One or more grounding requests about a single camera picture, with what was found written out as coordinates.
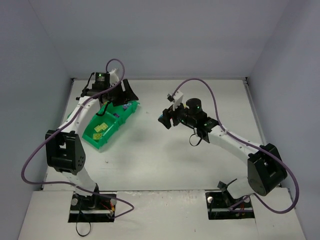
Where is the lime rectangular lego brick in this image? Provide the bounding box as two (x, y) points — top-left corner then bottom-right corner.
(100, 122), (108, 131)

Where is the lime curved lego brick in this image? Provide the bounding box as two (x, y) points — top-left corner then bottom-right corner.
(94, 126), (101, 133)

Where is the lime square lego brick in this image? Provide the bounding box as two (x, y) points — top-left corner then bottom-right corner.
(92, 133), (102, 141)

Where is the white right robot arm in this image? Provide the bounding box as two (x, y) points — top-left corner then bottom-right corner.
(158, 91), (288, 199)

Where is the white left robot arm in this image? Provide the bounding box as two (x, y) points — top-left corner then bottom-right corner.
(45, 68), (139, 198)

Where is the green divided plastic bin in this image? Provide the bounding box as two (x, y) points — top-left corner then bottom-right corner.
(82, 101), (140, 150)

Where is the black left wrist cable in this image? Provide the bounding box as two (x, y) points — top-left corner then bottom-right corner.
(96, 101), (112, 117)

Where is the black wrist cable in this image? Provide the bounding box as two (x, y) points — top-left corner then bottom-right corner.
(188, 127), (203, 147)
(96, 101), (112, 117)

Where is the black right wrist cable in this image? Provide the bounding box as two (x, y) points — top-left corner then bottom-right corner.
(188, 127), (203, 147)

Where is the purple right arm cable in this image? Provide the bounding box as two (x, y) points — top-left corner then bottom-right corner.
(172, 77), (300, 214)

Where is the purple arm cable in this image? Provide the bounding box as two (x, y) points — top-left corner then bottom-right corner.
(172, 77), (300, 214)
(20, 58), (135, 221)

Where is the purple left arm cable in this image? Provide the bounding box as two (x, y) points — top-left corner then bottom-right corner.
(20, 58), (135, 221)

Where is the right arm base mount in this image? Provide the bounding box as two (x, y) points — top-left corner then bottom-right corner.
(205, 190), (255, 221)

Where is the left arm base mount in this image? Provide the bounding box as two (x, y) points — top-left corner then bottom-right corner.
(68, 192), (117, 223)

